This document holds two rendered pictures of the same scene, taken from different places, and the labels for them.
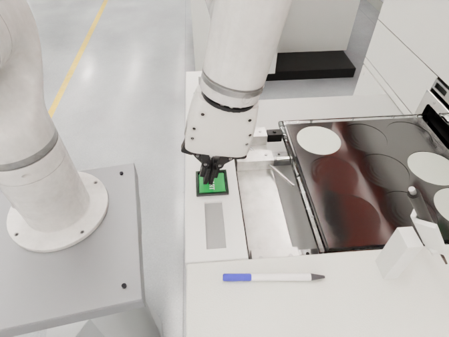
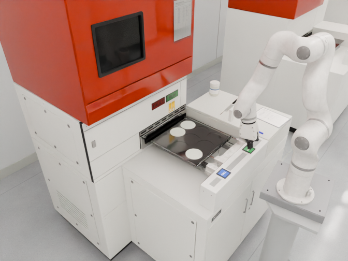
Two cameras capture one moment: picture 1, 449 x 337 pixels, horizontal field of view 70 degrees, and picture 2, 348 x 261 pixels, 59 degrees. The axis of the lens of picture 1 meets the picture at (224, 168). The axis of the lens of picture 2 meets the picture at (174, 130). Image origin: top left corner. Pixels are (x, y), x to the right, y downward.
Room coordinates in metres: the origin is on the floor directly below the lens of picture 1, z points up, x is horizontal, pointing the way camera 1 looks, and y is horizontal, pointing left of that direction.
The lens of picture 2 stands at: (1.64, 0.69, 2.05)
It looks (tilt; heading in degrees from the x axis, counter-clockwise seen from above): 35 degrees down; 225
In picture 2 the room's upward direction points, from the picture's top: straight up
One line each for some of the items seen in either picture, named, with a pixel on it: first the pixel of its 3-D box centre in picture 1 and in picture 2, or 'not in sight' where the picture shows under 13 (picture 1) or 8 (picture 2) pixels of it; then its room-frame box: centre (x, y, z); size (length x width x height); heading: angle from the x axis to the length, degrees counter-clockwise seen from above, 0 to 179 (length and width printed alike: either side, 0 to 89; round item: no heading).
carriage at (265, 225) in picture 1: (258, 195); (228, 159); (0.43, -0.07, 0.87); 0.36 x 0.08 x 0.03; 5
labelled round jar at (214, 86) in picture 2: not in sight; (214, 88); (0.01, -0.53, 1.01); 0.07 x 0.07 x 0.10
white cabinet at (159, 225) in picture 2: not in sight; (207, 194); (0.38, -0.24, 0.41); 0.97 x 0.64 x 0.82; 5
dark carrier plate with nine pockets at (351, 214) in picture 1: (383, 171); (190, 138); (0.47, -0.34, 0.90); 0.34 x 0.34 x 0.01; 5
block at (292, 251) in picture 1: (274, 261); (243, 142); (0.27, -0.08, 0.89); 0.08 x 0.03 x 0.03; 95
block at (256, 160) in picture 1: (254, 160); (221, 161); (0.51, -0.07, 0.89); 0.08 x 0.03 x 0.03; 95
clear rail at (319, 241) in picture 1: (298, 177); (215, 150); (0.46, -0.15, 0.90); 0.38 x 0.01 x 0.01; 5
